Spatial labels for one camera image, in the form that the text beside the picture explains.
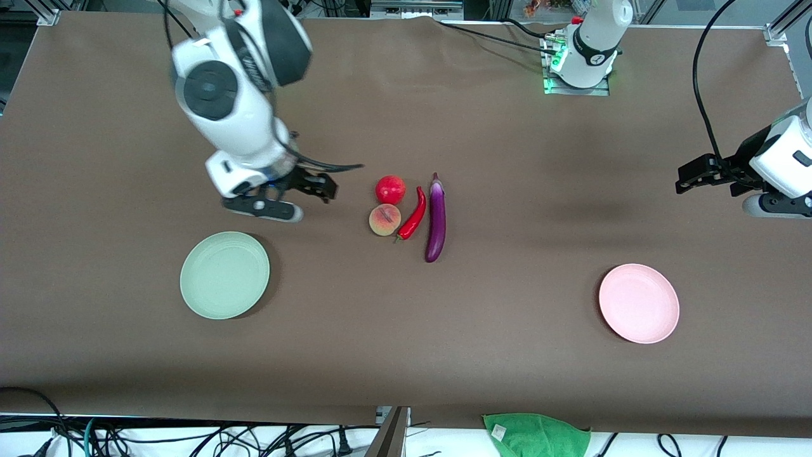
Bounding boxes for red round toy fruit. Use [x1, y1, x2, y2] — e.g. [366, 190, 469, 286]
[375, 175, 407, 206]

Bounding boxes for toy peach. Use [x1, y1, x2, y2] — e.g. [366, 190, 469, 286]
[369, 204, 402, 237]

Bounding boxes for red chili pepper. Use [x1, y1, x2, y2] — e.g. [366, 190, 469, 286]
[393, 186, 428, 243]

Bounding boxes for purple eggplant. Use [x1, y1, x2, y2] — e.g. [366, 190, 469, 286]
[424, 172, 447, 263]

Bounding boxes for light green round plate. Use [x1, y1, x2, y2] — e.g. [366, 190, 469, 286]
[180, 231, 271, 320]

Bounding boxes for pink round plate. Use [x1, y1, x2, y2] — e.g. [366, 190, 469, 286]
[599, 263, 681, 345]

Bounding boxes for black background device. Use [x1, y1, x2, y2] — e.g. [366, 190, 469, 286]
[370, 0, 465, 20]

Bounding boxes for green cloth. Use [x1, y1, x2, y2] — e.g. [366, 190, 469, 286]
[482, 413, 593, 457]

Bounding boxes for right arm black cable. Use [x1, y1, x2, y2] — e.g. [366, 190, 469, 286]
[164, 0, 365, 173]

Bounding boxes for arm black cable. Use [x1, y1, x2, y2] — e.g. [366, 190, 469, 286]
[164, 0, 365, 173]
[693, 0, 740, 166]

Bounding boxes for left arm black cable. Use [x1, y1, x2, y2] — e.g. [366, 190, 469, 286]
[693, 0, 740, 166]

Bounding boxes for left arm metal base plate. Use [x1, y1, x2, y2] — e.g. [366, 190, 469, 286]
[541, 35, 611, 97]

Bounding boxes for short black table cable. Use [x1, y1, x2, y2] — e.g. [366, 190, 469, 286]
[501, 18, 559, 39]

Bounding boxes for long black table cable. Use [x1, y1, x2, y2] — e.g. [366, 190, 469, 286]
[439, 21, 556, 53]

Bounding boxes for thick black floor cable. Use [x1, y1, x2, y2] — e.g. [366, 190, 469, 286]
[0, 387, 67, 457]

